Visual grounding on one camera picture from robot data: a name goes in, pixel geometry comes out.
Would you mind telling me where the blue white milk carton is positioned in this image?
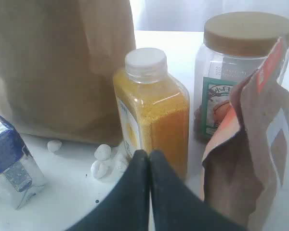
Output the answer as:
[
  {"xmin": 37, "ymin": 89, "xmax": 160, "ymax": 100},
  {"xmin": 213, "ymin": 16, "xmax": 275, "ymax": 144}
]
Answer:
[{"xmin": 0, "ymin": 116, "xmax": 46, "ymax": 209}]

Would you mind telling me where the large brown paper bag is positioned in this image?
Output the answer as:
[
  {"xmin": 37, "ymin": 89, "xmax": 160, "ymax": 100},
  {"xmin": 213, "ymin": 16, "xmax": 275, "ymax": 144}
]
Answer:
[{"xmin": 0, "ymin": 0, "xmax": 135, "ymax": 146}]

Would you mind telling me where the white candy piece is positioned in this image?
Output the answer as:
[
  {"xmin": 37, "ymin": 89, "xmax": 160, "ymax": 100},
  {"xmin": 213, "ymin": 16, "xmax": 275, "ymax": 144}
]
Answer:
[
  {"xmin": 47, "ymin": 140, "xmax": 62, "ymax": 153},
  {"xmin": 91, "ymin": 160, "xmax": 109, "ymax": 179},
  {"xmin": 94, "ymin": 144, "xmax": 112, "ymax": 161}
]

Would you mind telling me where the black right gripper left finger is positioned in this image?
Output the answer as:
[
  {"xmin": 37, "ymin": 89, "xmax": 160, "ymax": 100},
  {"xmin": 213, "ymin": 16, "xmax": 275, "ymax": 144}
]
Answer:
[{"xmin": 68, "ymin": 150, "xmax": 150, "ymax": 231}]

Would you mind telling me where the yellow millet plastic bottle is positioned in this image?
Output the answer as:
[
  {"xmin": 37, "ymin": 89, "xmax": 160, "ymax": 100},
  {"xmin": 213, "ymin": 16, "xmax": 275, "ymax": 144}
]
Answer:
[{"xmin": 113, "ymin": 48, "xmax": 190, "ymax": 180}]

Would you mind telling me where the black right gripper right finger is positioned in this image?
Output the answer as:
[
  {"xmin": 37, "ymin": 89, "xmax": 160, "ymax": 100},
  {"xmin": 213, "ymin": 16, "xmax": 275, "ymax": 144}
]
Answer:
[{"xmin": 149, "ymin": 150, "xmax": 245, "ymax": 231}]

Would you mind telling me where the clear jar with tan lid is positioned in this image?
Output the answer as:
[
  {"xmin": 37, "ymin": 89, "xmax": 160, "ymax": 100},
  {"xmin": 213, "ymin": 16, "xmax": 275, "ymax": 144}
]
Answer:
[{"xmin": 194, "ymin": 12, "xmax": 289, "ymax": 144}]

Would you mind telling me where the brown pouch with orange label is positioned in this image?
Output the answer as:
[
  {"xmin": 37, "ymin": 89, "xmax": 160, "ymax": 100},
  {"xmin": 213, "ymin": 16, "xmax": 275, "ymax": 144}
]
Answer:
[{"xmin": 201, "ymin": 38, "xmax": 289, "ymax": 231}]

